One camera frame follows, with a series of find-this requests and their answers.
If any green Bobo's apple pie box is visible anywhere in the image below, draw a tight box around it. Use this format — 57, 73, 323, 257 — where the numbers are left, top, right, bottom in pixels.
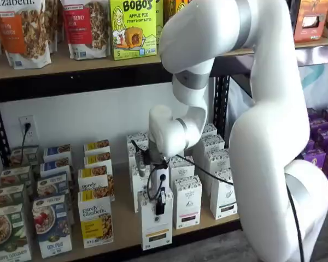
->
110, 0, 157, 61
154, 0, 165, 46

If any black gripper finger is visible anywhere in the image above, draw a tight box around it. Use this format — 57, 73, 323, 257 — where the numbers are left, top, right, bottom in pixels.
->
155, 188, 166, 215

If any white box yellow strip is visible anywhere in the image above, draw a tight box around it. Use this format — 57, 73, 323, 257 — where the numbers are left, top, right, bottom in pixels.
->
137, 188, 173, 251

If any granola bag orange label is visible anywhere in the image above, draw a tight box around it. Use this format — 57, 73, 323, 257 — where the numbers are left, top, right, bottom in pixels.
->
0, 0, 53, 69
45, 0, 66, 55

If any white wall outlet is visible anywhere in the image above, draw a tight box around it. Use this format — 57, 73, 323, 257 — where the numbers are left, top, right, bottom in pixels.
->
18, 115, 37, 143

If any white box teal strip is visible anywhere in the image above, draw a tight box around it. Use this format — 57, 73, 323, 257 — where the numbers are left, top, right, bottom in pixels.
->
209, 166, 241, 221

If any granola bag red label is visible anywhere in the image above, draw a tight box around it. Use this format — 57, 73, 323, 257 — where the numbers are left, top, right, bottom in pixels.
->
60, 0, 112, 61

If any black power cord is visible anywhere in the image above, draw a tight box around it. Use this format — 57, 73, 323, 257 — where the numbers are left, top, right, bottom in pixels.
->
21, 122, 32, 166

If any white box pink strip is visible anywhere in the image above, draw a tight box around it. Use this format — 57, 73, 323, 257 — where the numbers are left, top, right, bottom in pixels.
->
173, 175, 203, 230

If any orange snack box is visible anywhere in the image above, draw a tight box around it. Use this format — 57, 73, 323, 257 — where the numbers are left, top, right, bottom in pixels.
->
293, 0, 328, 44

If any black metal shelf rack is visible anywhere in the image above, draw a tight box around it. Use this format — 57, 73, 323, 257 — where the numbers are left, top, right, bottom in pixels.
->
0, 56, 245, 248
231, 0, 328, 197

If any white granola box yellow label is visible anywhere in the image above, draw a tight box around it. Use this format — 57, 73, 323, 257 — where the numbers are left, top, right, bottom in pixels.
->
78, 168, 115, 201
84, 139, 111, 155
78, 189, 115, 249
84, 152, 113, 172

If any yellow Bobo's peanut butter box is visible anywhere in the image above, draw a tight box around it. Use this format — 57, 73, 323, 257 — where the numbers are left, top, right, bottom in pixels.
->
163, 0, 194, 21

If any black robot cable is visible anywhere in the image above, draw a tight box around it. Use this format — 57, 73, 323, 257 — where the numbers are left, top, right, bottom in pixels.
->
147, 154, 306, 262

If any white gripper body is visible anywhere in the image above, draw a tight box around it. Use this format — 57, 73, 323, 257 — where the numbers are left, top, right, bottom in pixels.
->
149, 157, 171, 192

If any green oatmeal box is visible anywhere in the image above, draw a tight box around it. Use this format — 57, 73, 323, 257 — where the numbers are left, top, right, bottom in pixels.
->
0, 184, 27, 210
0, 203, 33, 262
0, 165, 34, 189
9, 145, 40, 168

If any particle board shelf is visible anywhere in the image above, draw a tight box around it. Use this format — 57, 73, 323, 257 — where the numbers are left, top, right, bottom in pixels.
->
294, 37, 328, 50
0, 40, 256, 81
0, 152, 240, 262

